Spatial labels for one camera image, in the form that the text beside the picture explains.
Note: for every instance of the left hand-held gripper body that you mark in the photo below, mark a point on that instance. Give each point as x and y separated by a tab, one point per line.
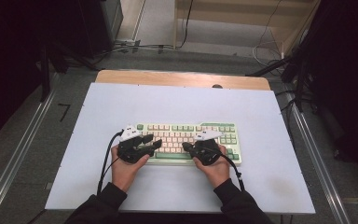
130	149

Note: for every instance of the wooden shelf unit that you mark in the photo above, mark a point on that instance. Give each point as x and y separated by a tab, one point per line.
230	18

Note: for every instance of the person's left hand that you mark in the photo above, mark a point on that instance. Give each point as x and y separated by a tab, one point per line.
124	172

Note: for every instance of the aluminium floor rail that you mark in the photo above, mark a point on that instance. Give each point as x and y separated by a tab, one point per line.
323	174
12	169

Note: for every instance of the black metal stand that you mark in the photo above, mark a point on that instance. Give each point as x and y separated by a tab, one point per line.
45	74

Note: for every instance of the white table board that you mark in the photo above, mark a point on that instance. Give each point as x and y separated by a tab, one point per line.
180	105

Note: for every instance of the black cabinet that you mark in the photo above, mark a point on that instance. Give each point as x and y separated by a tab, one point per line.
101	25

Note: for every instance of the person's right hand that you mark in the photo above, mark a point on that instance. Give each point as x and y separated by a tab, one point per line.
217	174

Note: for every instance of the green and cream keyboard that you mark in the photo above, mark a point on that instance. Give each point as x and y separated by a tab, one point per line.
180	140

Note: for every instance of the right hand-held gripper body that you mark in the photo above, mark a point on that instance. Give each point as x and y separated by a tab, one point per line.
208	151

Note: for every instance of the dark curtain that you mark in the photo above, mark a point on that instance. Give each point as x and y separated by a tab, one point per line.
3	62
348	77

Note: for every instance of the wooden table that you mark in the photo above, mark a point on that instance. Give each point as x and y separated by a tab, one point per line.
180	78

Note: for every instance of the black tripod stand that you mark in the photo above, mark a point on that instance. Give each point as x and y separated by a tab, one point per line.
298	77

